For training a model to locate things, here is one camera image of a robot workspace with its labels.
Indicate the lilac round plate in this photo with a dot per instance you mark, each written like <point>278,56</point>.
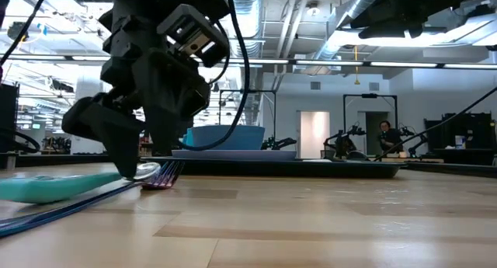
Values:
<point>252,155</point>

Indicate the slanted silver duct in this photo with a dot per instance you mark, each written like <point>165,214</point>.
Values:
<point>349,11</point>

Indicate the dark green serving tray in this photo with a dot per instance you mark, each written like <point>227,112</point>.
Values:
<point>291,169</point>

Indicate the white pillar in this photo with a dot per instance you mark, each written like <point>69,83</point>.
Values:
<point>87,87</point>

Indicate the blue bowl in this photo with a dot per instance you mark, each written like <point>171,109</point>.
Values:
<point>252,138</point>

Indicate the black screen panel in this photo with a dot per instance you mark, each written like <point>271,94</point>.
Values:
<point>8,116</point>

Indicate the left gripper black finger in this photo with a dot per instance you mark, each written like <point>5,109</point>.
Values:
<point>116,132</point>
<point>165,136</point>

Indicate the silver ventilation duct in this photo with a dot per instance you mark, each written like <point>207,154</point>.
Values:
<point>244,11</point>

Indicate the black ceiling-hung device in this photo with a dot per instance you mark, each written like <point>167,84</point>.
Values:
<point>17,31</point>

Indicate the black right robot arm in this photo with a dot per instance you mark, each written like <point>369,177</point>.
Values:
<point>396,11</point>

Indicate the blue plastic cup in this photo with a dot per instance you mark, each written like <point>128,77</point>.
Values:
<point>189,138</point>

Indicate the person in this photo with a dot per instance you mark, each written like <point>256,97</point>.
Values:
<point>390,138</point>

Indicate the black cabinet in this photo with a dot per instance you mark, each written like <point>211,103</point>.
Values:
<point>470,132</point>

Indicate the white container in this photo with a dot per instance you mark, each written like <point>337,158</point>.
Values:
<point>459,141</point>

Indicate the small black robot arm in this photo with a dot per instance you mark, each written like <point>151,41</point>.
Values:
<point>277,143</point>
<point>343,145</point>

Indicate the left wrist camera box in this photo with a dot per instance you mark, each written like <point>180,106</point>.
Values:
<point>194,35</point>

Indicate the black metal frame stand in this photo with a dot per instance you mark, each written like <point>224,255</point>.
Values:
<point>252,91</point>
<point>369,95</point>

